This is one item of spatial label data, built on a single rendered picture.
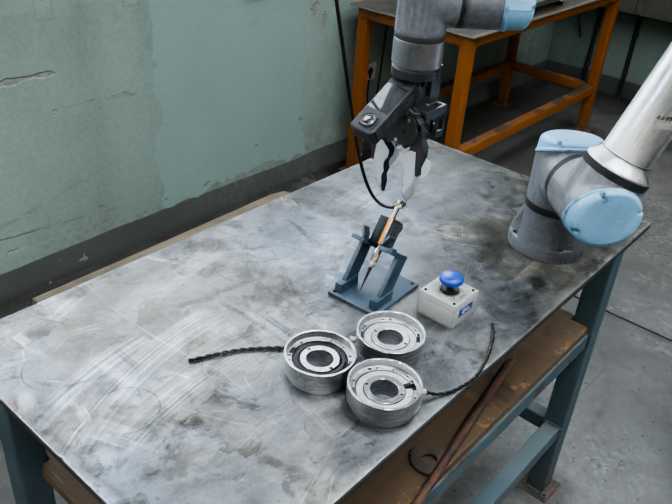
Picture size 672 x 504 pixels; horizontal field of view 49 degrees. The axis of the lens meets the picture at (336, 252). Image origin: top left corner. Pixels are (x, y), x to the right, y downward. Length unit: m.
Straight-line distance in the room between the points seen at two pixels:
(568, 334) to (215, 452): 0.95
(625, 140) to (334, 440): 0.65
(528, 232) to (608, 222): 0.21
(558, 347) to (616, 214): 0.47
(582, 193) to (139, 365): 0.74
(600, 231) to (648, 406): 1.27
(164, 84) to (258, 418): 1.89
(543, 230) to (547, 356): 0.32
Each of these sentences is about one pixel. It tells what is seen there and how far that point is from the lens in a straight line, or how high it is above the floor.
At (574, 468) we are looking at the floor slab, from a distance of 2.20.
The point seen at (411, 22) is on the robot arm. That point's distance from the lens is 1.09.
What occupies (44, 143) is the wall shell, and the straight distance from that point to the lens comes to 2.56.
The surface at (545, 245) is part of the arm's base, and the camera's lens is 1.43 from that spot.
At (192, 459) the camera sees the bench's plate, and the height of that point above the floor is 0.80.
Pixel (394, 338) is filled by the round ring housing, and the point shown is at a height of 0.81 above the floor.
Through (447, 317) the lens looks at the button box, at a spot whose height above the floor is 0.82.
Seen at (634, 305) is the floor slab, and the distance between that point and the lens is 2.94.
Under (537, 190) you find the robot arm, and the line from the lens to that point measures 1.41.
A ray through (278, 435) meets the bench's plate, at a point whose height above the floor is 0.80.
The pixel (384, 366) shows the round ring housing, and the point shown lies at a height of 0.83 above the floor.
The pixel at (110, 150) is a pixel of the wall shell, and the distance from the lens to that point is 2.70.
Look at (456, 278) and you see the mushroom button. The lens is 1.20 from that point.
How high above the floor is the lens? 1.52
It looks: 32 degrees down
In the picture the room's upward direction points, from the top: 4 degrees clockwise
